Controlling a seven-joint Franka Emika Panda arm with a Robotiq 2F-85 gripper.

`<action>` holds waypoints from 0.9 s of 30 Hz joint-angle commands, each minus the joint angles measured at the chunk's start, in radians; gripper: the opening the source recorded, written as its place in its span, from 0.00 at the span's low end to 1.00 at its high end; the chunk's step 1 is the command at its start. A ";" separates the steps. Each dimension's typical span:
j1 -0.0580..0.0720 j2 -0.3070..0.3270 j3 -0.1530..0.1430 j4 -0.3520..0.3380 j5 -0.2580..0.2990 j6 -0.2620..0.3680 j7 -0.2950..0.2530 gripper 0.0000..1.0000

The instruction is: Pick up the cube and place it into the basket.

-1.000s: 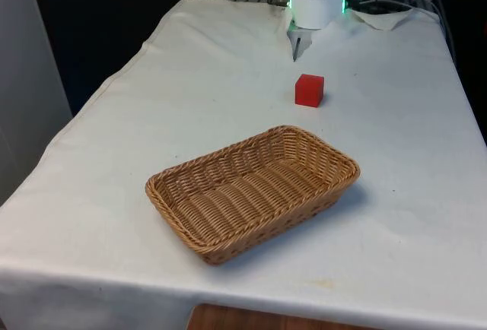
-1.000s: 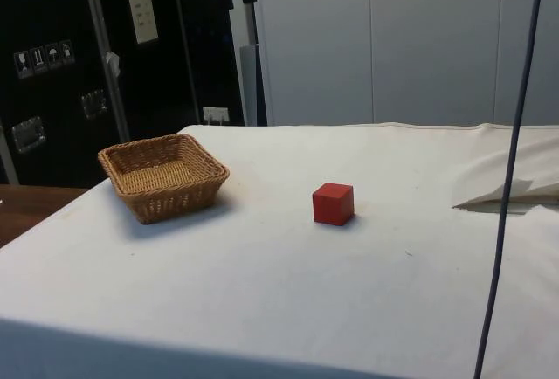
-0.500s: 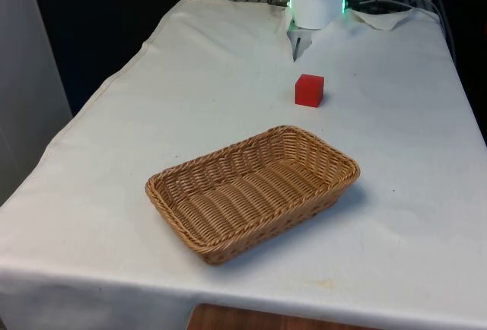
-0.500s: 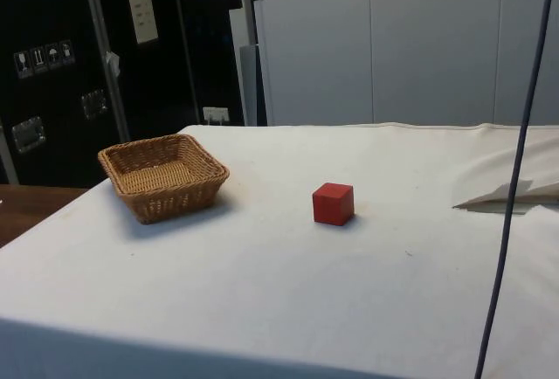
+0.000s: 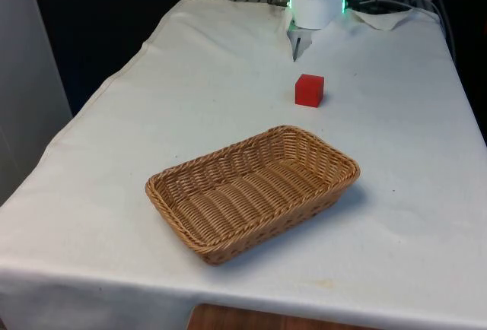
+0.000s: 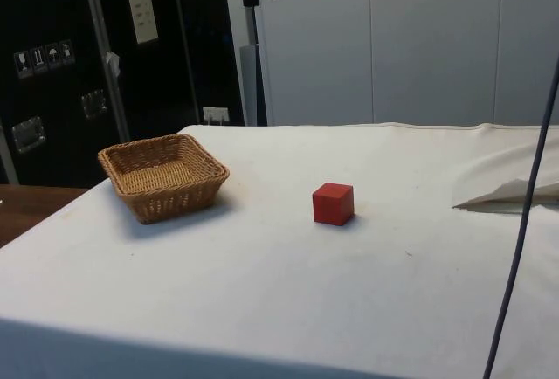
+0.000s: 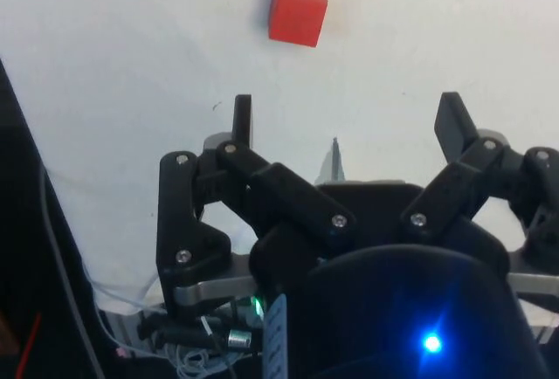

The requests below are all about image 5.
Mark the red cube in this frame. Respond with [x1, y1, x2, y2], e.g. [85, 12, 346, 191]
[294, 73, 326, 108]

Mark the pale locker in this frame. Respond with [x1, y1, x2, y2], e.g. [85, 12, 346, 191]
[0, 0, 74, 208]

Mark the brown wicker basket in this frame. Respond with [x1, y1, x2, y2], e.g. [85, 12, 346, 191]
[145, 125, 361, 267]

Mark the grey cable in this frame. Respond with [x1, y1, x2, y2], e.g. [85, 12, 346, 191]
[428, 0, 459, 63]

